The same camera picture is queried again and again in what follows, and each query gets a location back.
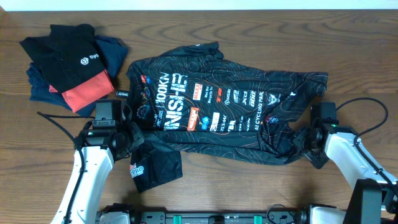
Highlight navy folded shirt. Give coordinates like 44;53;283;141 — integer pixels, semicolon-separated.
26;35;128;111

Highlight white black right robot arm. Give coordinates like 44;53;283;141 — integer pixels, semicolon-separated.
293;124;397;224

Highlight red folded shirt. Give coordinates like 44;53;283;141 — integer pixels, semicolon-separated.
61;69;114;113

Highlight black folded polo shirt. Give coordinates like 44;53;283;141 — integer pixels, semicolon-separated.
20;24;104;93

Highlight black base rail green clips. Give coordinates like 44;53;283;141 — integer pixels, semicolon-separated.
96;203;308;224

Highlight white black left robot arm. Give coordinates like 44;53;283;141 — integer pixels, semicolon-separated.
52;120;144;224

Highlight black printed cycling jersey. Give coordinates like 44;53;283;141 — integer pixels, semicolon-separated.
126;42;328;192

